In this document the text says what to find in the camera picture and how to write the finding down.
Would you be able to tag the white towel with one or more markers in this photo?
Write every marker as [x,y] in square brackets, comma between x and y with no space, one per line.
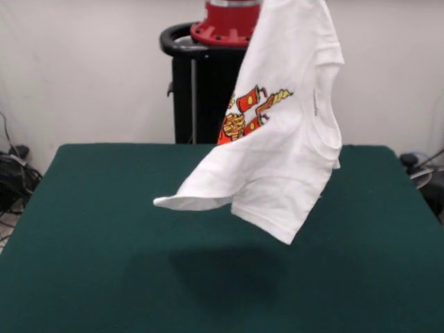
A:
[284,156]

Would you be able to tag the dark green table cloth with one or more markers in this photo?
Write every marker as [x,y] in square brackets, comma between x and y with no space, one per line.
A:
[104,243]

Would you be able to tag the black power adapter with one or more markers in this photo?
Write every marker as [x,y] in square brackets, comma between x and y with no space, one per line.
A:
[21,151]

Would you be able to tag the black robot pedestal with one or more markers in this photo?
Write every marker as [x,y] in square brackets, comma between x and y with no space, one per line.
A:
[201,97]

